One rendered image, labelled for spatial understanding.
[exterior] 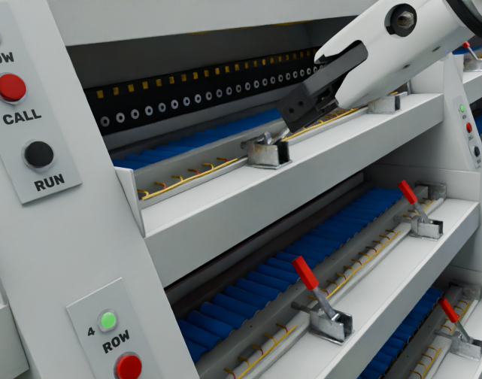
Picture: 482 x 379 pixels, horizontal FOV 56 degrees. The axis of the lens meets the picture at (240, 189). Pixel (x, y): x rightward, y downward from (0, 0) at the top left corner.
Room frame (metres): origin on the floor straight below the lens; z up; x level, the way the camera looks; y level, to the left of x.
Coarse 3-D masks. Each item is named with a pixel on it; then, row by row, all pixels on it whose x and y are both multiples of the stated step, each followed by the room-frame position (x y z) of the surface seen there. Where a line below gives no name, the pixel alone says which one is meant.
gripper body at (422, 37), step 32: (384, 0) 0.30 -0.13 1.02; (416, 0) 0.28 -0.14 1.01; (448, 0) 0.28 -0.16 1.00; (352, 32) 0.31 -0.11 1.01; (384, 32) 0.30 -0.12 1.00; (416, 32) 0.29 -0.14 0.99; (448, 32) 0.28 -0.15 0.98; (480, 32) 0.29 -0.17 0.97; (384, 64) 0.30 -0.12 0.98; (416, 64) 0.31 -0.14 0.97; (352, 96) 0.33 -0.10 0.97
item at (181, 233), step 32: (256, 96) 0.69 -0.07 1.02; (416, 96) 0.74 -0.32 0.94; (160, 128) 0.57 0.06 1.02; (352, 128) 0.57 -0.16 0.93; (384, 128) 0.59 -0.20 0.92; (416, 128) 0.67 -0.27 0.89; (320, 160) 0.48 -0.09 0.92; (352, 160) 0.53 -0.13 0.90; (128, 192) 0.32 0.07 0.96; (192, 192) 0.41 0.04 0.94; (224, 192) 0.39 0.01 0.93; (256, 192) 0.41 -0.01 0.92; (288, 192) 0.44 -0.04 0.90; (320, 192) 0.49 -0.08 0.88; (160, 224) 0.34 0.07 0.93; (192, 224) 0.35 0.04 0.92; (224, 224) 0.38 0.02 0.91; (256, 224) 0.41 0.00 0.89; (160, 256) 0.33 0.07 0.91; (192, 256) 0.35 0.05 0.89
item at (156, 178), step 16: (336, 112) 0.64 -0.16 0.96; (256, 128) 0.53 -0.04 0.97; (272, 128) 0.53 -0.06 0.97; (304, 128) 0.56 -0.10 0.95; (208, 144) 0.48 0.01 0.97; (224, 144) 0.47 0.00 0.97; (176, 160) 0.43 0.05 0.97; (192, 160) 0.44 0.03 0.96; (208, 160) 0.46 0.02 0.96; (224, 160) 0.48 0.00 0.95; (144, 176) 0.40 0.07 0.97; (160, 176) 0.41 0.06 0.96; (176, 176) 0.42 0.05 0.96; (192, 176) 0.44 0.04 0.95; (144, 192) 0.39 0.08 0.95; (160, 192) 0.39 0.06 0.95
